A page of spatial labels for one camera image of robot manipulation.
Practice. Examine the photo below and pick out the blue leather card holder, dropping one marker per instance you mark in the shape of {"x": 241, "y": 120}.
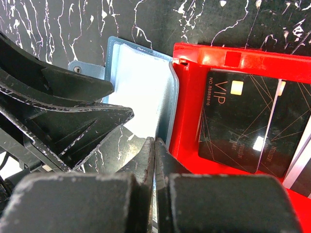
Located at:
{"x": 144, "y": 80}

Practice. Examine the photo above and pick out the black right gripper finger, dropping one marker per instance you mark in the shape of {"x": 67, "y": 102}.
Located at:
{"x": 59, "y": 132}
{"x": 48, "y": 78}

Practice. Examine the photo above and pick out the red plastic card tray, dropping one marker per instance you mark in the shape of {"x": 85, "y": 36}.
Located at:
{"x": 192, "y": 63}

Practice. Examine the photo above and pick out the black vip card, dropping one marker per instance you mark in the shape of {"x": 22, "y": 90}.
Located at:
{"x": 237, "y": 112}
{"x": 290, "y": 117}

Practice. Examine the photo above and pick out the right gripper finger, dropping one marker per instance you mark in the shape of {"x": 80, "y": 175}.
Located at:
{"x": 74, "y": 202}
{"x": 203, "y": 203}

